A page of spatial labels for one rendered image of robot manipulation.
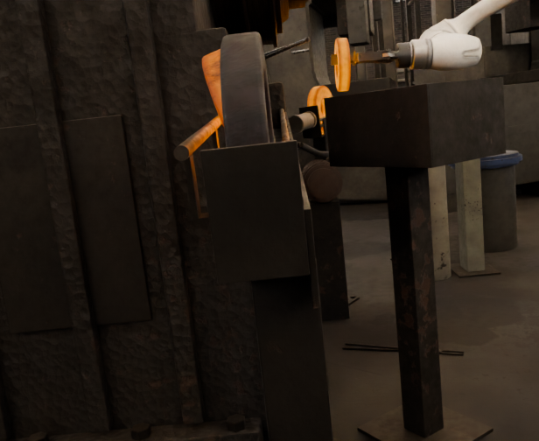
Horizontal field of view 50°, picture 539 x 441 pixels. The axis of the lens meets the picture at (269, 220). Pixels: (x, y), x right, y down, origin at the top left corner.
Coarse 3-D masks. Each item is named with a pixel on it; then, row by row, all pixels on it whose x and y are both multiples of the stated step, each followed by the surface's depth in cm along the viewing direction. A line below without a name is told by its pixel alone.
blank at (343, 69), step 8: (336, 40) 173; (344, 40) 171; (336, 48) 174; (344, 48) 169; (344, 56) 168; (344, 64) 169; (336, 72) 180; (344, 72) 170; (336, 80) 180; (344, 80) 171; (344, 88) 175
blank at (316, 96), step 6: (312, 90) 198; (318, 90) 198; (324, 90) 201; (312, 96) 196; (318, 96) 198; (324, 96) 201; (330, 96) 205; (312, 102) 196; (318, 102) 198; (324, 102) 205; (318, 108) 198; (324, 108) 206; (324, 114) 206
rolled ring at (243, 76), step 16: (256, 32) 50; (224, 48) 47; (240, 48) 47; (256, 48) 47; (224, 64) 46; (240, 64) 45; (256, 64) 45; (224, 80) 45; (240, 80) 45; (256, 80) 45; (224, 96) 45; (240, 96) 44; (256, 96) 44; (224, 112) 44; (240, 112) 44; (256, 112) 44; (224, 128) 45; (240, 128) 44; (256, 128) 44; (272, 128) 60; (240, 144) 44
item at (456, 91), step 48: (336, 96) 112; (384, 96) 102; (432, 96) 95; (480, 96) 101; (336, 144) 115; (384, 144) 104; (432, 144) 96; (480, 144) 103; (432, 288) 117; (432, 336) 119; (432, 384) 120; (384, 432) 124; (432, 432) 121; (480, 432) 120
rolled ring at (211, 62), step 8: (208, 56) 72; (216, 56) 71; (208, 64) 70; (216, 64) 70; (208, 72) 70; (216, 72) 69; (208, 80) 69; (216, 80) 69; (216, 88) 68; (216, 96) 68; (216, 104) 68
